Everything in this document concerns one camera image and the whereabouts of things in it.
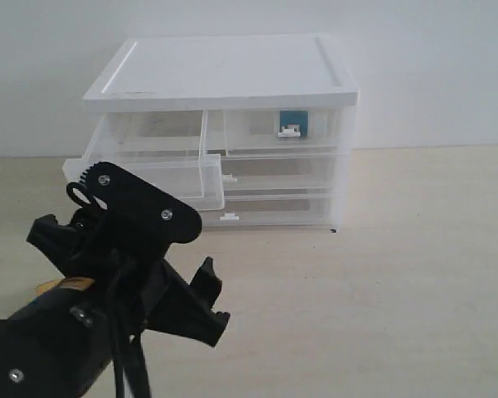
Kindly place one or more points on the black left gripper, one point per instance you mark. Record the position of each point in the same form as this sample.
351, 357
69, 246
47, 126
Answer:
121, 262

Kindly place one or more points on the yellow cheese wedge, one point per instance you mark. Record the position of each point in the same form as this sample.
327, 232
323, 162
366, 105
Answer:
45, 287

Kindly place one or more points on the small blue white box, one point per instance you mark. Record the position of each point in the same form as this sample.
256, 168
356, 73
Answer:
293, 124

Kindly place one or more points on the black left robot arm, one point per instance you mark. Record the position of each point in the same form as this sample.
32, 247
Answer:
51, 348

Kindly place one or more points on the clear bottom wide drawer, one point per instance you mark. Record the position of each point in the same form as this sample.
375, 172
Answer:
300, 211

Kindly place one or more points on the clear wide drawer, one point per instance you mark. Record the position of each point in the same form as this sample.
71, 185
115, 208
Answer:
300, 211
282, 173

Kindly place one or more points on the white plastic drawer cabinet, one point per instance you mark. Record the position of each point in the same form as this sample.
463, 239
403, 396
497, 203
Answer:
216, 73

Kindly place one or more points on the clear middle wide drawer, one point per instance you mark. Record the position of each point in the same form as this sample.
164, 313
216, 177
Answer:
282, 173

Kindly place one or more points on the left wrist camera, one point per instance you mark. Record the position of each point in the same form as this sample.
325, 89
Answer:
146, 212

